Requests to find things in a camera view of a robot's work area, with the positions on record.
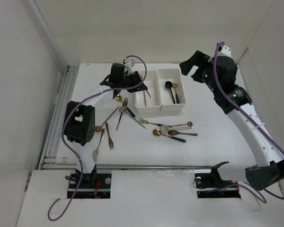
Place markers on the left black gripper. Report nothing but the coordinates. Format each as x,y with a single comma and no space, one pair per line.
134,76

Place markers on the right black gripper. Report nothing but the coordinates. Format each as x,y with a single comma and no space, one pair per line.
199,59

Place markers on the black spoon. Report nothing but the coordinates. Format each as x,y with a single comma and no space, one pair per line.
168,85

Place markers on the copper round spoon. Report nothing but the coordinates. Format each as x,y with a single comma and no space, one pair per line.
99,128

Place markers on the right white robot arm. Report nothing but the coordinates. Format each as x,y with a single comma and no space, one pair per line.
269,167

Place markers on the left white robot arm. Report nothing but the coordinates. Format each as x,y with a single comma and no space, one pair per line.
79,121

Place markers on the gold spoon near bins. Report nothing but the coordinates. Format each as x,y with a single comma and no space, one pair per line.
119,98

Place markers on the silver spoon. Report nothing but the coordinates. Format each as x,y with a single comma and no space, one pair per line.
123,109

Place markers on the left white plastic bin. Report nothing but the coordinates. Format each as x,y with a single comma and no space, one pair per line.
153,103

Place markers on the white plastic bin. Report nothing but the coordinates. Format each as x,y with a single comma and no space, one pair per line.
174,76
153,103

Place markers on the right white plastic bin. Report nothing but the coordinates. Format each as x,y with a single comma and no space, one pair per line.
174,76

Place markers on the copper small fork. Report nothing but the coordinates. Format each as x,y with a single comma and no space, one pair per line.
110,141

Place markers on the small copper spoon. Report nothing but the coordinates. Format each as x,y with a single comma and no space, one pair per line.
189,123

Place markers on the white measuring scoop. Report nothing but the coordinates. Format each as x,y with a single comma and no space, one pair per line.
164,128

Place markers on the brown copper spoon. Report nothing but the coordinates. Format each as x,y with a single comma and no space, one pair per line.
174,132

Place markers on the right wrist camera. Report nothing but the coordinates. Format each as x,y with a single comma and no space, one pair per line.
224,50

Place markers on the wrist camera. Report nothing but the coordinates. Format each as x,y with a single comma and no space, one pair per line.
224,50
129,65

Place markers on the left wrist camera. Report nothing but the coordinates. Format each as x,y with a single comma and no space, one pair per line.
129,65

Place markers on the silver fork black handle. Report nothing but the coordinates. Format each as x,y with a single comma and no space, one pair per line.
124,101

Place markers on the gold fork black handle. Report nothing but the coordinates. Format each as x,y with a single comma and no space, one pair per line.
143,121

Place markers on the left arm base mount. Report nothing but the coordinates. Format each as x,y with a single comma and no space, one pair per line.
95,185

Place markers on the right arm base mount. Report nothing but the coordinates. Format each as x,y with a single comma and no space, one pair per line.
209,184

